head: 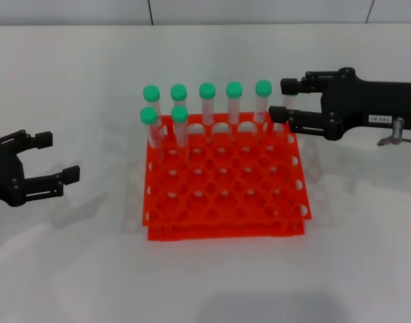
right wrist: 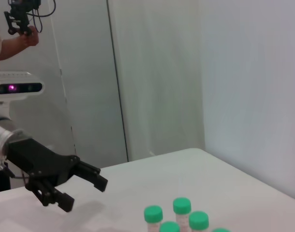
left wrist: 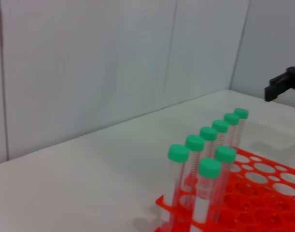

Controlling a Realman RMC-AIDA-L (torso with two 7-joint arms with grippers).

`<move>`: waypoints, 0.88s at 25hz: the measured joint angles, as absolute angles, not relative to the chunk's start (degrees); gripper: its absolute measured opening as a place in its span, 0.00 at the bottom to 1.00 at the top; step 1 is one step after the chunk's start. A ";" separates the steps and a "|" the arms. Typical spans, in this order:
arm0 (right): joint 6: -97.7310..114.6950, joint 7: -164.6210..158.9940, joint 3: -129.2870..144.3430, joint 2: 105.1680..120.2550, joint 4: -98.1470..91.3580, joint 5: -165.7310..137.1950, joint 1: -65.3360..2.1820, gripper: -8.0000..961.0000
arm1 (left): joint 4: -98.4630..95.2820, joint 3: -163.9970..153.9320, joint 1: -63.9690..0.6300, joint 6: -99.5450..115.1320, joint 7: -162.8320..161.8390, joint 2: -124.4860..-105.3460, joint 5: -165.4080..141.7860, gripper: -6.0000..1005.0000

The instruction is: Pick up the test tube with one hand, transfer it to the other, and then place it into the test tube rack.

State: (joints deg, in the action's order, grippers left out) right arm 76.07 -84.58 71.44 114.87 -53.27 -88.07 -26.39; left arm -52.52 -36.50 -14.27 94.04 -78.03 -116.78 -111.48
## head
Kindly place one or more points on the green-capped clear test tube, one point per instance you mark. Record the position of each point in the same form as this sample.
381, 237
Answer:
151, 93
180, 114
207, 91
234, 89
178, 92
148, 115
263, 88
288, 101

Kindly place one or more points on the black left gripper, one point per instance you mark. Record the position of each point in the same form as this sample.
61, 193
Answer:
6, 171

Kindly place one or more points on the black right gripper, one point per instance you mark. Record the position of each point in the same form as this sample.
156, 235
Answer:
360, 101

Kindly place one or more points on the orange test tube rack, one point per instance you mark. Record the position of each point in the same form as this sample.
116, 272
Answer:
225, 222

